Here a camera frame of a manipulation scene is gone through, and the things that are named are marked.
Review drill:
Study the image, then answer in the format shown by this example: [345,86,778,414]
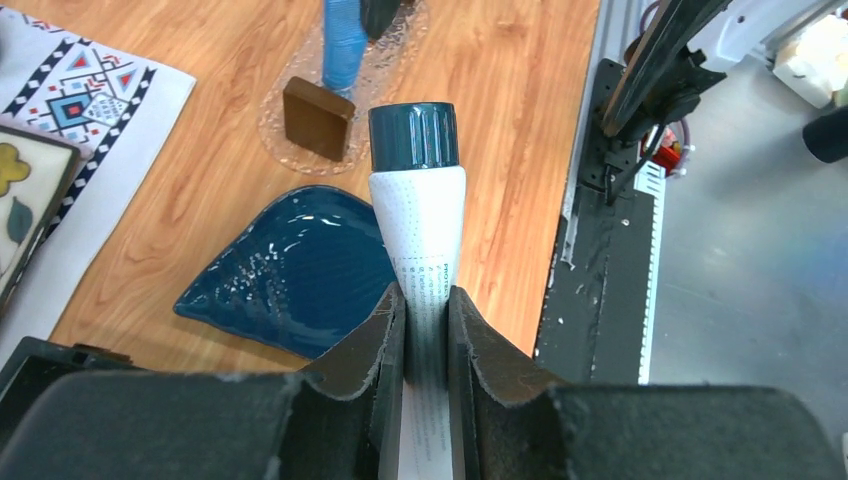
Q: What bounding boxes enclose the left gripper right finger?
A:
[447,287,845,479]

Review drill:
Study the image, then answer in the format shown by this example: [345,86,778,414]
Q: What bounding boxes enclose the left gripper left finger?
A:
[1,285,406,479]

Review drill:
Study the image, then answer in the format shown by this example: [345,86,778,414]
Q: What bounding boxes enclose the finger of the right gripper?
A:
[359,0,402,40]

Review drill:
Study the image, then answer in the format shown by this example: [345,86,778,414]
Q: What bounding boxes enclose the blue toothpaste tube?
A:
[321,0,367,99]

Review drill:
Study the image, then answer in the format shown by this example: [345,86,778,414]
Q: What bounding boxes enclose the white toothpaste tube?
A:
[368,102,466,479]

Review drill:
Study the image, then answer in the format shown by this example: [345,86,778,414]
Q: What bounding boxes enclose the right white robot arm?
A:
[599,1,840,143]

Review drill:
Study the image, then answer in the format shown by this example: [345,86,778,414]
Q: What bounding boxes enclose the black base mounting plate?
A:
[533,59,656,384]

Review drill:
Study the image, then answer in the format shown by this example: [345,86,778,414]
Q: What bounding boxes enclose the blue shell-shaped dish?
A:
[173,185,395,359]

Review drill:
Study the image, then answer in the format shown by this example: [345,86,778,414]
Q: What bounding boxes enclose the white patterned placemat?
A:
[1,6,196,358]

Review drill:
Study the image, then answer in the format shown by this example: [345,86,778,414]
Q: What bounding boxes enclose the black plastic bin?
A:
[1,336,137,450]

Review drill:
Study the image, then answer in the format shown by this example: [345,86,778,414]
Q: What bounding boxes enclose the square floral ceramic plate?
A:
[1,125,82,310]

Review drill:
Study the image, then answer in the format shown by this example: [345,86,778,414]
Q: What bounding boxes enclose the clear glass tray wooden handles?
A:
[259,1,429,175]

